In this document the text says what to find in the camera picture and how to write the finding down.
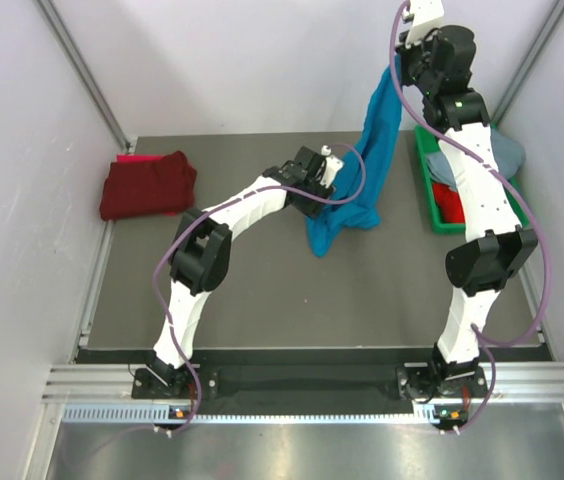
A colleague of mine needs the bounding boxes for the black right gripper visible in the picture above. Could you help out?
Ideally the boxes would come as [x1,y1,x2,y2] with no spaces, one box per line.
[393,25,438,97]

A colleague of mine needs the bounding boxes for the blue t shirt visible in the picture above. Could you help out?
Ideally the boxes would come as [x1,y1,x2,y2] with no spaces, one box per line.
[306,69,402,257]

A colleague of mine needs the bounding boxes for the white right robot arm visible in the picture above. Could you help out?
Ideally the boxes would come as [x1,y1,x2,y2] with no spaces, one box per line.
[396,20,538,398]

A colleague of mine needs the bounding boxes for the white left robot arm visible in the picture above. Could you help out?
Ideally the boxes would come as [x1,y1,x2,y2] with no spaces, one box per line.
[133,146,344,399]

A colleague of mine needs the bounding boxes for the green plastic bin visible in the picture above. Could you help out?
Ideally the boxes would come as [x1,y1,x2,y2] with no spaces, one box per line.
[414,126,526,235]

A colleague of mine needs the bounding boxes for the grey t shirt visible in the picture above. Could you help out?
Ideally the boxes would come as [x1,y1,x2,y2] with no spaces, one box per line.
[426,126,526,191]

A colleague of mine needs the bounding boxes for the dark red folded t shirt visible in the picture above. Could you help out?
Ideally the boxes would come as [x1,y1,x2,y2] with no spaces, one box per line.
[99,151,197,221]

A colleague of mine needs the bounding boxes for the red t shirt in bin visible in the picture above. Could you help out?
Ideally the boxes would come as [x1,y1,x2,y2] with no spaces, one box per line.
[432,182,465,224]

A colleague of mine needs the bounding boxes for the pink folded t shirt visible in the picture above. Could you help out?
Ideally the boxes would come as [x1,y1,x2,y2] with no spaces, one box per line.
[116,154,162,163]

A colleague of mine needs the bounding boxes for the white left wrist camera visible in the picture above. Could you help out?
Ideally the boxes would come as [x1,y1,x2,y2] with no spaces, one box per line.
[319,145,344,188]

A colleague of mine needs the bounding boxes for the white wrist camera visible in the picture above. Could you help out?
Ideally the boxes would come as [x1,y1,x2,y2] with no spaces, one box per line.
[399,0,445,48]
[319,145,344,188]

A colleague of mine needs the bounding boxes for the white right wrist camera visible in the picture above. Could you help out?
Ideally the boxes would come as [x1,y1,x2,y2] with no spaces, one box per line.
[399,0,445,48]

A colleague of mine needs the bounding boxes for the right aluminium corner post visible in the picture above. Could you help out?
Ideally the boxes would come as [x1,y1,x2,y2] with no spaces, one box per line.
[492,0,564,125]

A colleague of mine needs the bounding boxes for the aluminium corner post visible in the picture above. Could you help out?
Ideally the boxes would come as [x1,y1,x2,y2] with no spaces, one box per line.
[33,0,131,151]
[492,0,564,125]

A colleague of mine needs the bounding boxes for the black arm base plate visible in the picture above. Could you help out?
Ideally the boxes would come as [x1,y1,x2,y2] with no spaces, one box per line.
[131,364,486,400]

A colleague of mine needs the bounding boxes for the left aluminium corner post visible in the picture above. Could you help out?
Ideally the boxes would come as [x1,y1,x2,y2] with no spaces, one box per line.
[33,0,131,151]

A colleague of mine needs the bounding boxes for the aluminium front rail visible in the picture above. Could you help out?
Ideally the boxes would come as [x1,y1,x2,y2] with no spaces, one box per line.
[42,362,564,425]

